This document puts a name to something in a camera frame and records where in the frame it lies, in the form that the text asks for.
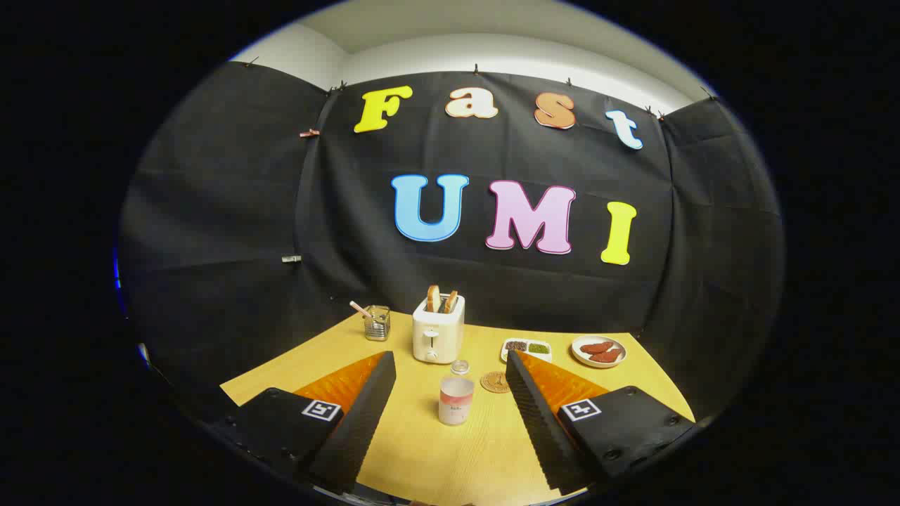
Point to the white toaster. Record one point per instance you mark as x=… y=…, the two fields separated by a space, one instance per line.
x=437 y=337

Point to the red meat piece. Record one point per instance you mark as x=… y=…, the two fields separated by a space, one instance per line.
x=607 y=356
x=596 y=347

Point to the wooden table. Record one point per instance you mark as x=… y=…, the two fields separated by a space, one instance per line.
x=436 y=457

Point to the round white plate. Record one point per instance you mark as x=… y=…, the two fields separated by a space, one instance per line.
x=578 y=353

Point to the round cork coaster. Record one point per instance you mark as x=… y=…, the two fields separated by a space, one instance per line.
x=494 y=383

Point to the pink striped straw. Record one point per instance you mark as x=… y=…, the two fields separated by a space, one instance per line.
x=360 y=309

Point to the toasted bread slice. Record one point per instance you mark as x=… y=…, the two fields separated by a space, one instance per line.
x=433 y=299
x=450 y=302

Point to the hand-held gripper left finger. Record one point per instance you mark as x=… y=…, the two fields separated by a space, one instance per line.
x=365 y=414

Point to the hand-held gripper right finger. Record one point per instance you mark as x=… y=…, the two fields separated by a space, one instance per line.
x=538 y=422

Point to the clear juice bottle red label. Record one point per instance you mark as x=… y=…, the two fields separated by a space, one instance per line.
x=456 y=397

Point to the white divided dish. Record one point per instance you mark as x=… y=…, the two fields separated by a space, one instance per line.
x=526 y=349

